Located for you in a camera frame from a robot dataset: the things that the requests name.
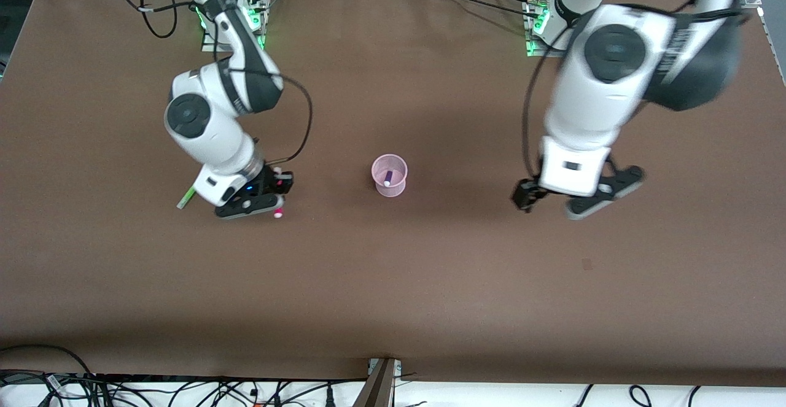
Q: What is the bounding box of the pink highlighter pen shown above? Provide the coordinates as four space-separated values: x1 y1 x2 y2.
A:
272 166 286 220

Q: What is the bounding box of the pink mesh pen holder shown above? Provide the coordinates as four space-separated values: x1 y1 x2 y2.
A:
370 153 409 198

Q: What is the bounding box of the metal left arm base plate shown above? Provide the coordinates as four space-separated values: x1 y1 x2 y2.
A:
523 0 575 58

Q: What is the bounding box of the black cable with white tag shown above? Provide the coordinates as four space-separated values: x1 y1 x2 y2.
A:
109 0 210 40

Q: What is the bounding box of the tangled black cable bundle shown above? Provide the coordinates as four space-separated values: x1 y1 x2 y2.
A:
0 344 369 407

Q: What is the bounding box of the aluminium frame post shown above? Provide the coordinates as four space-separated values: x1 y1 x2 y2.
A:
352 357 402 407

